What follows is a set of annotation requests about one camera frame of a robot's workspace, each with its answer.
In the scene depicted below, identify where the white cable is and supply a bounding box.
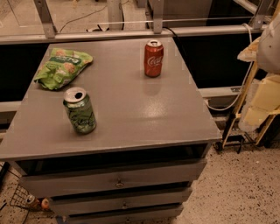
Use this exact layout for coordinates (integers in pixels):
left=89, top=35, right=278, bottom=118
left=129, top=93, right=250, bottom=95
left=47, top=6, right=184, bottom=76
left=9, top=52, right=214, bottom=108
left=204, top=23, right=254, bottom=112

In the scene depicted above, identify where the orange fruit on floor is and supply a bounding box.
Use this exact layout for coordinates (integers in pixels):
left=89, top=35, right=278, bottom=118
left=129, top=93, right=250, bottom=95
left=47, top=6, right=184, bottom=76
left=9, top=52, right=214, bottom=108
left=41, top=198, right=49, bottom=210

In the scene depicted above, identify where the black wire basket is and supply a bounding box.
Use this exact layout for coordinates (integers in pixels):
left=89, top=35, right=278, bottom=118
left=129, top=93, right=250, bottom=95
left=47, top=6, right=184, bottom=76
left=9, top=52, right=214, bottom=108
left=10, top=185, right=30, bottom=209

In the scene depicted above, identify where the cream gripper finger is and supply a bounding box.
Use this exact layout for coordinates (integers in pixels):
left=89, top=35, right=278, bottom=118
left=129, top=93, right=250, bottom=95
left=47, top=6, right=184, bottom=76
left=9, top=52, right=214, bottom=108
left=237, top=38, right=260, bottom=62
left=243, top=73, right=280, bottom=127

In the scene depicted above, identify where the grey drawer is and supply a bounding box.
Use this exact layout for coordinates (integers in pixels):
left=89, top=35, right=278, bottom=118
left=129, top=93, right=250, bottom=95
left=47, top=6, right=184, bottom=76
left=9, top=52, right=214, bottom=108
left=50, top=187, right=192, bottom=215
left=67, top=204, right=183, bottom=224
left=20, top=159, right=207, bottom=198

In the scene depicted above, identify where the black cable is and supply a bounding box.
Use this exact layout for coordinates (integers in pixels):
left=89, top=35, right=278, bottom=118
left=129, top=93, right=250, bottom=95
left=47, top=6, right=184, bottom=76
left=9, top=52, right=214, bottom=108
left=163, top=26, right=187, bottom=56

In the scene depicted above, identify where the red cola can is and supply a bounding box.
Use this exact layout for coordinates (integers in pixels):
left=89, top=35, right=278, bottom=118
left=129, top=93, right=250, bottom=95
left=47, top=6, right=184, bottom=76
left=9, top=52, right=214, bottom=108
left=144, top=39, right=164, bottom=78

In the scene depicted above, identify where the top grey drawer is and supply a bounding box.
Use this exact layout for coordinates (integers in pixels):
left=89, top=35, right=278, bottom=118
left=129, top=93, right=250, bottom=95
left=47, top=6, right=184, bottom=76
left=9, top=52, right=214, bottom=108
left=20, top=159, right=207, bottom=198

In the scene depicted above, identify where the green rice chip bag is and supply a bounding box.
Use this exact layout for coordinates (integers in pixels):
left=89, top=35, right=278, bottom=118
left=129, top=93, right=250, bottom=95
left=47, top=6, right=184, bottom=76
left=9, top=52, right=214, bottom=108
left=34, top=48, right=93, bottom=90

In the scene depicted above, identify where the metal railing frame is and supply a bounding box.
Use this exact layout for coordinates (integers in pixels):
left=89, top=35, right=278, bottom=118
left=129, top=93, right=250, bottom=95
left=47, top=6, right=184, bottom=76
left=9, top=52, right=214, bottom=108
left=0, top=0, right=279, bottom=45

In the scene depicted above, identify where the green soda can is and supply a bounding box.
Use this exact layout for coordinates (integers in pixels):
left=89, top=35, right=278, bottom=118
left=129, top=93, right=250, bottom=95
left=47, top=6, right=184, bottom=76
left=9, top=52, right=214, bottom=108
left=63, top=87, right=96, bottom=134

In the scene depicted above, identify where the bottom grey drawer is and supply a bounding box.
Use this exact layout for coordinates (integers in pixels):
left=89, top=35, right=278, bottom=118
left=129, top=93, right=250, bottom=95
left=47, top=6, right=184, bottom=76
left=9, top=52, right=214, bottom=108
left=67, top=204, right=183, bottom=224

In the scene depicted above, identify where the yellow metal frame stand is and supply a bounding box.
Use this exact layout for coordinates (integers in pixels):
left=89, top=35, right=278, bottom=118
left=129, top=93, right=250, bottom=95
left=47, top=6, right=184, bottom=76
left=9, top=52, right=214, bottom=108
left=214, top=62, right=280, bottom=153

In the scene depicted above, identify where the grey drawer cabinet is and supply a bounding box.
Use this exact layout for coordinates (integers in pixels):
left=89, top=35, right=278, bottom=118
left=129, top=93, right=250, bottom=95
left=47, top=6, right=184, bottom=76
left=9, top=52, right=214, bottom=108
left=0, top=37, right=222, bottom=224

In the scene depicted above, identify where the middle grey drawer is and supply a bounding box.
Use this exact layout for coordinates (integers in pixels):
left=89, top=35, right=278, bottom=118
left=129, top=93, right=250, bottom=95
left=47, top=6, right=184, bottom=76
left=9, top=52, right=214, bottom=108
left=50, top=187, right=192, bottom=215

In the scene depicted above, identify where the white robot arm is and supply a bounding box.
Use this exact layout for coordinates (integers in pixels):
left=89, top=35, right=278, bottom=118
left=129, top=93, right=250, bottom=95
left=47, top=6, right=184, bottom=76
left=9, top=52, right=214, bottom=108
left=237, top=13, right=280, bottom=130

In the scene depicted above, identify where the can in wire basket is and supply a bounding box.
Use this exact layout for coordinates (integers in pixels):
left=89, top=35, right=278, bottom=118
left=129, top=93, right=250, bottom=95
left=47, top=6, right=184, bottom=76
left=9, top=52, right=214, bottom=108
left=25, top=194, right=39, bottom=208

